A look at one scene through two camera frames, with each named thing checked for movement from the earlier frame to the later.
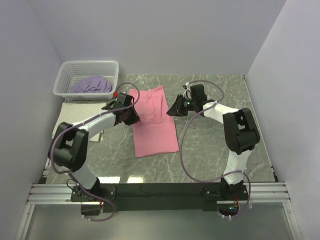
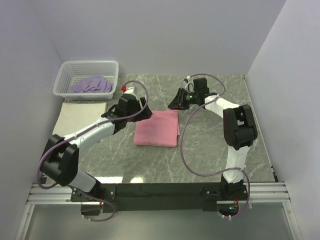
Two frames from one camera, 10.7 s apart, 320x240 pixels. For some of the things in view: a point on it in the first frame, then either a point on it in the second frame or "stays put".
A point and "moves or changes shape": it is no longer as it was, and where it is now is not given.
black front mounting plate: x=159 y=198 stays put
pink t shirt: x=155 y=133 moves or changes shape
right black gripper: x=177 y=109 to x=178 y=102
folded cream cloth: x=75 y=112 stays put
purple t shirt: x=92 y=84 stays put
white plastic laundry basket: x=86 y=80 stays put
